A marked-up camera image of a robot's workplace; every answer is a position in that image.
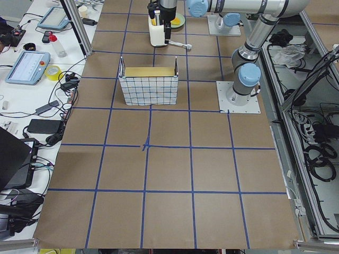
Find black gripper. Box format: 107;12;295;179
159;0;176;44

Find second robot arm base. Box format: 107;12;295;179
207;13;241;37

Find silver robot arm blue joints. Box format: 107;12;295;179
186;0;309;98

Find green plate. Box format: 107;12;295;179
171;13;185;29

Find black adapter near cup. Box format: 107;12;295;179
82;18;97;26

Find white paper cup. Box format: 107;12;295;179
78;5;89;19

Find clear bottle red cap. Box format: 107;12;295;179
49;33;67;58

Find far teach pendant tablet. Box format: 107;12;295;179
37;7;69;31

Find teach pendant tablet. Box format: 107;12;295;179
37;7;69;31
5;51;50;85

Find white crumpled cloth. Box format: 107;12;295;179
272;46;306;68

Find yellow tape roll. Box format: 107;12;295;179
44;65;63;81

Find grey usb hub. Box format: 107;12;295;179
35;100;59;115

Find near teach pendant tablet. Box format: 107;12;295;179
5;51;50;85

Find black power adapter brick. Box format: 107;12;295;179
27;119;61;134

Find black laptop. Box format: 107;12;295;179
1;128;38;191

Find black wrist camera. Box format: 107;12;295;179
147;1;159;20

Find wire basket with checked cloth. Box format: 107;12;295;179
119;57;179;106

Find aluminium frame post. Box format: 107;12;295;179
60;0;93;57

